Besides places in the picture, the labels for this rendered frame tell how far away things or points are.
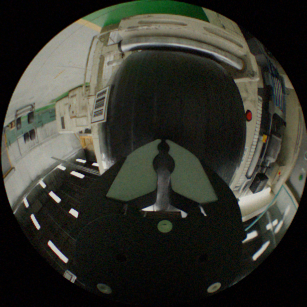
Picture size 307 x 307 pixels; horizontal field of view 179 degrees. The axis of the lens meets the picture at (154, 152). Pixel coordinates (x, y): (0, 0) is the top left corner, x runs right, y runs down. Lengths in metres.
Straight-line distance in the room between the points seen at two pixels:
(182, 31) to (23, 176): 11.83
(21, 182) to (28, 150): 2.96
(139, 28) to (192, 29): 0.12
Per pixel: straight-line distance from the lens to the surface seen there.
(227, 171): 0.18
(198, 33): 0.32
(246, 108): 0.44
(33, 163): 11.73
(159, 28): 0.31
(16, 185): 11.91
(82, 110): 4.87
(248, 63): 0.37
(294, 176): 0.65
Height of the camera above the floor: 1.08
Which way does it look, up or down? 26 degrees up
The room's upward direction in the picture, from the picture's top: 179 degrees counter-clockwise
